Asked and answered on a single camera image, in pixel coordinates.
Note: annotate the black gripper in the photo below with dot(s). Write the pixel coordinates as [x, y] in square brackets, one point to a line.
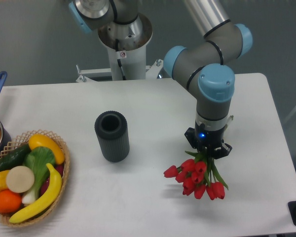
[207, 135]

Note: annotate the red tulip bouquet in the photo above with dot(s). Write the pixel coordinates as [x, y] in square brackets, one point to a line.
[198, 175]

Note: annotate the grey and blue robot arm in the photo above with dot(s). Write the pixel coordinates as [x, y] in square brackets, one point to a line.
[203, 71]

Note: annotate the dark grey ribbed vase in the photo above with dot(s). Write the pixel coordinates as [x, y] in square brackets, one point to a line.
[112, 132]

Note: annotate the dark red vegetable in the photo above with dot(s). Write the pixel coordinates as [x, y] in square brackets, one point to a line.
[60, 169]

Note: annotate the yellow banana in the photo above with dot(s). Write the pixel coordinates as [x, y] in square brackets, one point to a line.
[42, 202]

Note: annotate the green bok choy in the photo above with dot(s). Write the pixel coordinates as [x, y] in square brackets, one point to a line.
[36, 161]

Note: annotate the beige round radish slice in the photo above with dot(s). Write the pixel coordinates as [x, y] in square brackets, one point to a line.
[20, 179]

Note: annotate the green cucumber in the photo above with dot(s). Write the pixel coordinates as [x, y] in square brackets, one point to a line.
[14, 158]

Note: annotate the woven wicker basket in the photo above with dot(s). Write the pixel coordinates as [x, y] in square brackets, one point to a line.
[21, 140]

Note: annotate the orange fruit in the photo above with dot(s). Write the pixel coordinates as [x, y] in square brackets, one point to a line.
[9, 201]

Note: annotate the white metal base bracket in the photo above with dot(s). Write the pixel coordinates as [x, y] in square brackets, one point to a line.
[154, 71]

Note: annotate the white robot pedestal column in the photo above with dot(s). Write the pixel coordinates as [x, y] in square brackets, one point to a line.
[126, 47]

